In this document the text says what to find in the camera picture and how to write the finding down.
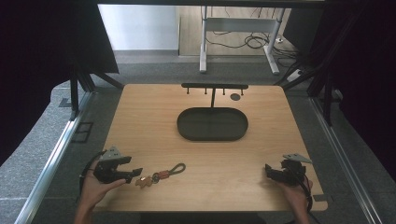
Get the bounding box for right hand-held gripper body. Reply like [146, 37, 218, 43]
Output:
[274, 152, 314, 188]

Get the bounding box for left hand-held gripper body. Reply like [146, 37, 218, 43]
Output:
[92, 146, 134, 185]

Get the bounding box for keychain with green cord loop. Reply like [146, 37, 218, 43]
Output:
[134, 162, 187, 189]

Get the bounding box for person's right hand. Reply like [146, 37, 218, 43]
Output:
[275, 178, 314, 216]

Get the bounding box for person's left hand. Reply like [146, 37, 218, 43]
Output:
[78, 167, 127, 213]

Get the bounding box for black key rack with tray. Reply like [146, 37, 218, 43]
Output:
[176, 82, 249, 143]

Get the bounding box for white power strip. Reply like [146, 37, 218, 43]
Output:
[286, 68, 304, 83]

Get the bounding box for black curtain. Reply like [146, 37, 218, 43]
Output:
[0, 0, 120, 166]
[281, 0, 396, 183]

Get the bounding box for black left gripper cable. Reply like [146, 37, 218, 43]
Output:
[78, 149, 107, 203]

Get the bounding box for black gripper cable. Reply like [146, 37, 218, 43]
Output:
[78, 149, 107, 203]
[288, 166, 315, 216]

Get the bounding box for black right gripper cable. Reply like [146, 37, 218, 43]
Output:
[288, 166, 315, 216]

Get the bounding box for aluminium frame rail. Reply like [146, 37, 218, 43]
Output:
[309, 96, 386, 224]
[13, 91, 94, 224]

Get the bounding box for black metal frame strut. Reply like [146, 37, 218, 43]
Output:
[68, 60, 125, 122]
[274, 8, 365, 127]

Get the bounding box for black floor cables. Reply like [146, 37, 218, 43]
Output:
[205, 7, 302, 68]

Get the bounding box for white metal desk frame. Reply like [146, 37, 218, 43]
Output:
[198, 6, 286, 76]

